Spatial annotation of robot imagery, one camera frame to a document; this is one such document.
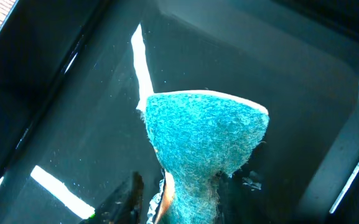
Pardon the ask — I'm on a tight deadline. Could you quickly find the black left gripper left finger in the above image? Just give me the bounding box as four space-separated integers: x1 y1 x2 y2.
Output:
79 172 144 224

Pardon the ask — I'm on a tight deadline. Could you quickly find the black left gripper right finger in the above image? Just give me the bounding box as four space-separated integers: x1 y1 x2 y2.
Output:
216 172 242 224

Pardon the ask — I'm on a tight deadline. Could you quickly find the black water tray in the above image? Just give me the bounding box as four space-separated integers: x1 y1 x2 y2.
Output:
0 1 359 223

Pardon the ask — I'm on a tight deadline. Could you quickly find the green and orange sponge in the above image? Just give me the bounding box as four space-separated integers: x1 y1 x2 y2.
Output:
138 90 269 223

